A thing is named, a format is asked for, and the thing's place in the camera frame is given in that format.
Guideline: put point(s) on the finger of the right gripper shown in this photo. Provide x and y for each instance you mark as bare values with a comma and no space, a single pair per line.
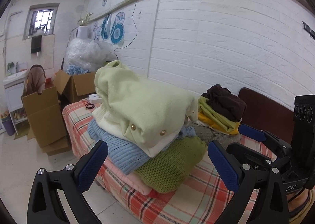
243,155
253,132

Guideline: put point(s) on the white sink cabinet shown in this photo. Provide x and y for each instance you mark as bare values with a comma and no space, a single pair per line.
14,86

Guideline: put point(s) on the person's right hand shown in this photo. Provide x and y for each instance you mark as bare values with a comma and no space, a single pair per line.
297,201

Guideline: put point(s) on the black wall bracket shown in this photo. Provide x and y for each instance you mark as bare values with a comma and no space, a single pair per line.
309,30

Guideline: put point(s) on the yellow folded garment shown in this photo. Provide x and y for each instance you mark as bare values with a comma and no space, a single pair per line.
212,124

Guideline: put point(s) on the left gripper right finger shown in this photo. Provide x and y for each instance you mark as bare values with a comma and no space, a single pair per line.
270,205

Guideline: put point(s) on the open cardboard box front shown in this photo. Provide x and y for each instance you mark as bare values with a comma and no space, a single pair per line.
47,125

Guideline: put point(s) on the white plastic bag pile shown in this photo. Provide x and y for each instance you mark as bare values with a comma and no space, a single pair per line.
88,54

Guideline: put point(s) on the dark brown wooden headboard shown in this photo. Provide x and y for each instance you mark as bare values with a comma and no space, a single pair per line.
265,114

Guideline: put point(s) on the open cardboard box rear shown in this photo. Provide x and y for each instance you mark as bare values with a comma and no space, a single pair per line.
74,87

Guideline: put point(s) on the red plaid bed sheet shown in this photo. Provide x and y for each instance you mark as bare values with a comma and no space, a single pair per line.
201,198

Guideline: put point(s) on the light green sweater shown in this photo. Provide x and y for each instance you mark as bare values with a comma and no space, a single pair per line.
123,91

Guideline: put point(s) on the dark brown folded garment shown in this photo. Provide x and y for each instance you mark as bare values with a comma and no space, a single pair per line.
222,101

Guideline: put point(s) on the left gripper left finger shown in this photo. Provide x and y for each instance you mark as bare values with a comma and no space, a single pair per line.
44,203

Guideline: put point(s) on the small barred window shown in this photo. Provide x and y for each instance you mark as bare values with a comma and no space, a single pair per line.
40,20

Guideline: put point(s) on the pink folded garment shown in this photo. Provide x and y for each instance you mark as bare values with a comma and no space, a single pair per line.
131,180

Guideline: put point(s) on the light blue knitted sweater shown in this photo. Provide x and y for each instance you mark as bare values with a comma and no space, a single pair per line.
124,154

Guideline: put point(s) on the tan jacket right sleeve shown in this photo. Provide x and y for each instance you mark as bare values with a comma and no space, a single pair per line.
299,214

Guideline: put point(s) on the olive green folded garment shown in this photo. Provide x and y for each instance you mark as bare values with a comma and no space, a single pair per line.
207,110

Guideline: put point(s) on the open cardboard box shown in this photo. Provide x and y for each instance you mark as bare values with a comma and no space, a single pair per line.
74,87
47,125

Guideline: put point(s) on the green knitted folded sweater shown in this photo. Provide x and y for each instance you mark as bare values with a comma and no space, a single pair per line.
168,169

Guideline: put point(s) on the cream folded garment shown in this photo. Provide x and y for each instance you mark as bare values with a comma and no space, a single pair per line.
151,132

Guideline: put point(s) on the grey striped folded garment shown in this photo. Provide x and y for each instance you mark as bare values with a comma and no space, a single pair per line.
207,135

